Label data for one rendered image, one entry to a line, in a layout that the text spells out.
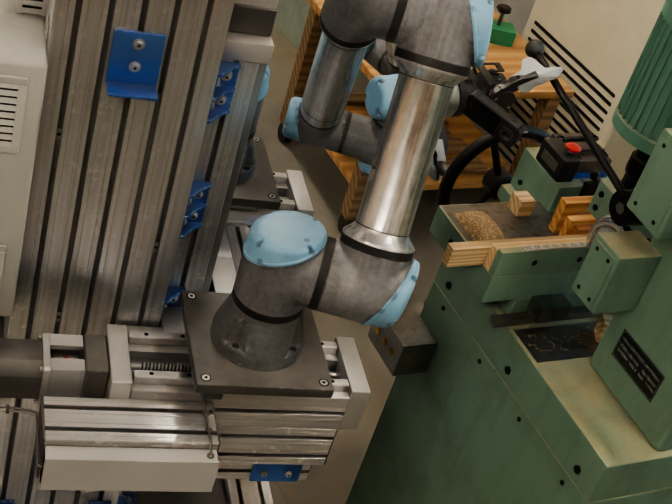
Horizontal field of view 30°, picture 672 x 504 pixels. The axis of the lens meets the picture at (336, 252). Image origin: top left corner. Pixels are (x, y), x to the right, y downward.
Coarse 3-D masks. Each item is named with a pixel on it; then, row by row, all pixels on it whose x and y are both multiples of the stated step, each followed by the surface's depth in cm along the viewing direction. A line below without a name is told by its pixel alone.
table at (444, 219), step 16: (512, 192) 250; (448, 208) 233; (464, 208) 235; (480, 208) 236; (496, 208) 237; (544, 208) 242; (432, 224) 235; (448, 224) 231; (496, 224) 233; (512, 224) 235; (528, 224) 236; (544, 224) 237; (448, 240) 231; (464, 240) 226; (464, 272) 227; (480, 272) 222; (560, 272) 226; (576, 272) 228; (480, 288) 223; (496, 288) 222; (512, 288) 224; (528, 288) 226; (544, 288) 227; (560, 288) 229
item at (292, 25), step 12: (288, 0) 462; (300, 0) 455; (288, 12) 463; (300, 12) 456; (276, 24) 472; (288, 24) 464; (300, 24) 457; (288, 36) 465; (300, 36) 458; (360, 72) 455
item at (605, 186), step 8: (600, 184) 229; (608, 184) 228; (600, 192) 229; (608, 192) 227; (592, 200) 231; (600, 200) 229; (608, 200) 227; (592, 208) 231; (600, 208) 229; (608, 208) 227; (600, 216) 230
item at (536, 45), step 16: (528, 48) 226; (544, 48) 227; (544, 64) 224; (560, 96) 220; (576, 112) 217; (592, 144) 213; (608, 176) 210; (624, 192) 205; (624, 208) 204; (624, 224) 205; (640, 224) 206
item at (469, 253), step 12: (492, 240) 221; (504, 240) 222; (516, 240) 223; (528, 240) 224; (456, 252) 216; (468, 252) 218; (480, 252) 219; (444, 264) 218; (456, 264) 219; (468, 264) 220; (480, 264) 221
